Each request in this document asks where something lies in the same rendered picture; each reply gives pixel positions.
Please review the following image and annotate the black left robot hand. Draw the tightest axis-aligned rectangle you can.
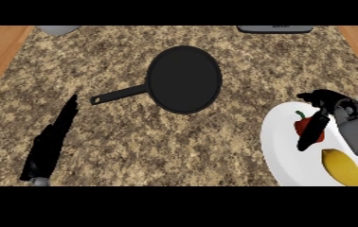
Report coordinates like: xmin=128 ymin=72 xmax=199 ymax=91
xmin=18 ymin=94 xmax=80 ymax=182

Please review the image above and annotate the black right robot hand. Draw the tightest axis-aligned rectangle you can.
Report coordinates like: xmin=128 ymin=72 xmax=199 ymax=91
xmin=295 ymin=89 xmax=358 ymax=152

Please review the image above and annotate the red bell pepper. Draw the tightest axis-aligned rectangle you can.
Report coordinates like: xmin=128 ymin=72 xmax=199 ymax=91
xmin=295 ymin=110 xmax=326 ymax=144

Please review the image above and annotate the white plate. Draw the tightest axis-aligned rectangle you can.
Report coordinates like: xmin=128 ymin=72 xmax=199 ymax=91
xmin=261 ymin=101 xmax=358 ymax=187

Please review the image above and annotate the black frying pan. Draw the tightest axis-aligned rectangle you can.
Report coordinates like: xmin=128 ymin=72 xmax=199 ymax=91
xmin=89 ymin=45 xmax=224 ymax=115

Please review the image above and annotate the yellow banana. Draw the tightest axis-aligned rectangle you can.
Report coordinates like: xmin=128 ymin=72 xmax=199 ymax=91
xmin=320 ymin=148 xmax=358 ymax=187

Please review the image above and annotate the dark grey flat appliance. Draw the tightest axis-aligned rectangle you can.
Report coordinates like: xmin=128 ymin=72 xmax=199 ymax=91
xmin=237 ymin=26 xmax=315 ymax=34

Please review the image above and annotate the grey round container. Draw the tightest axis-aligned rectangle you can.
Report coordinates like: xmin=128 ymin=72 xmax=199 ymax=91
xmin=36 ymin=26 xmax=82 ymax=37

